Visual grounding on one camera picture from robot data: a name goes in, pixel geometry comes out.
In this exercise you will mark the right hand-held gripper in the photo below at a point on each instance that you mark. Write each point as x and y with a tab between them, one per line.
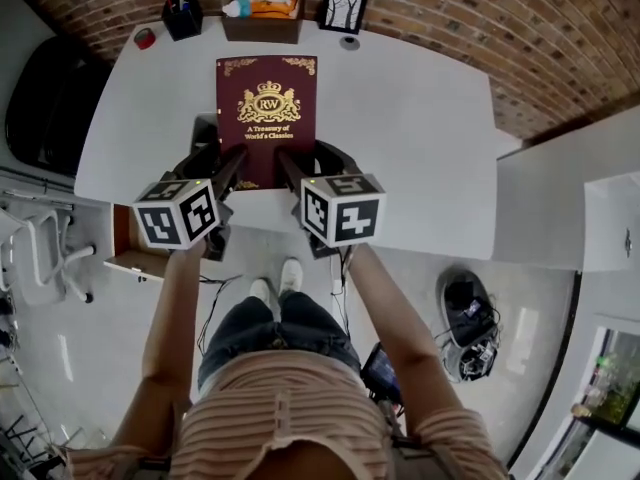
345	213

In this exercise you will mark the black pen holder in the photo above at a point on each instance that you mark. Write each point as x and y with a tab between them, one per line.
183	20

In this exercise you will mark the white cabinet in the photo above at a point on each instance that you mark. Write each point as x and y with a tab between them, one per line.
545	203

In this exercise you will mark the person's striped pink shirt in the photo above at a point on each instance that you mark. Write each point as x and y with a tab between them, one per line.
290	408

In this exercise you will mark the wooden drawer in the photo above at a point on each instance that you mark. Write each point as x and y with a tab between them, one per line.
131	260

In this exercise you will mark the person's dark jeans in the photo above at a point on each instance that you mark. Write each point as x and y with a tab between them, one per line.
280	333

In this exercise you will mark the red tape roll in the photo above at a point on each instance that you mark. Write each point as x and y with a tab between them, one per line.
145	39

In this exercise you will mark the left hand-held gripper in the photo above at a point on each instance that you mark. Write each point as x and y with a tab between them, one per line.
172	218

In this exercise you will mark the maroon book with gold crest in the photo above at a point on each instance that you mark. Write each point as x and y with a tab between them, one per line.
267	83

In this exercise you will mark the white desk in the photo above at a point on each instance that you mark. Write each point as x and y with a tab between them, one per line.
400	133

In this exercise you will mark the black office chair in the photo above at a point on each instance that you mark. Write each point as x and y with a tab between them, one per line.
50	108

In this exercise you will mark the black screen device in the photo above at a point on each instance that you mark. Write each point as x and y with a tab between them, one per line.
382	370

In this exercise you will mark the white chair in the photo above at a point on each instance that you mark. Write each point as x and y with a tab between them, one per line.
42	263

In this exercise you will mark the black framed tree picture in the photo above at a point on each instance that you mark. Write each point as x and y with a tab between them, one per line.
343	9

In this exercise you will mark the person's white left shoe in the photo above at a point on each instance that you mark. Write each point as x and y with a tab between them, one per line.
259	289

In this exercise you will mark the person's left forearm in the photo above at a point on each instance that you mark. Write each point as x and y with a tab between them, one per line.
167	333

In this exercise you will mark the brown tissue box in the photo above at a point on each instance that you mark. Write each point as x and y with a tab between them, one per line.
262	28

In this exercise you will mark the person's right forearm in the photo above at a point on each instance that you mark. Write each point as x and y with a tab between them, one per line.
400	328

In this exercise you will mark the green plants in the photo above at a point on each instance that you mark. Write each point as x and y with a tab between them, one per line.
612	383

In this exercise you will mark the person's white shoe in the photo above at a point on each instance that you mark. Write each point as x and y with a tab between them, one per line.
291	275
259	289

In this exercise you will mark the person's white right shoe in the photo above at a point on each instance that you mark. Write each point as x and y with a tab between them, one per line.
291	275

